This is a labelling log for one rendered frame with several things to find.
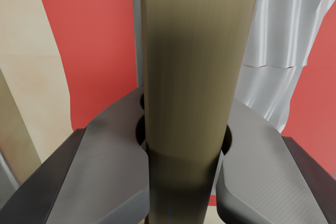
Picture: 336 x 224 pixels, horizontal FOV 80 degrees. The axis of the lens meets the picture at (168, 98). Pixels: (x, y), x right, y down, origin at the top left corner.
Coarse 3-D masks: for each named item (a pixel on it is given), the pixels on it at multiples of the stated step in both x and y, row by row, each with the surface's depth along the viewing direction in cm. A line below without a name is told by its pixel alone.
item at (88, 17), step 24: (48, 0) 14; (72, 0) 14; (96, 0) 14; (120, 0) 14; (72, 24) 15; (96, 24) 15; (120, 24) 15; (72, 48) 16; (96, 48) 16; (120, 48) 16; (312, 48) 16
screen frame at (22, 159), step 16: (0, 80) 17; (0, 96) 17; (0, 112) 17; (16, 112) 19; (0, 128) 18; (16, 128) 19; (0, 144) 18; (16, 144) 19; (32, 144) 22; (0, 160) 18; (16, 160) 20; (32, 160) 22; (0, 176) 19; (16, 176) 20; (0, 192) 21
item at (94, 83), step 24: (72, 72) 17; (96, 72) 17; (120, 72) 17; (312, 72) 17; (72, 96) 19; (96, 96) 19; (120, 96) 19; (312, 96) 18; (72, 120) 20; (288, 120) 20; (312, 120) 19; (312, 144) 21
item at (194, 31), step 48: (144, 0) 5; (192, 0) 5; (240, 0) 5; (144, 48) 6; (192, 48) 5; (240, 48) 5; (144, 96) 7; (192, 96) 6; (192, 144) 7; (192, 192) 9
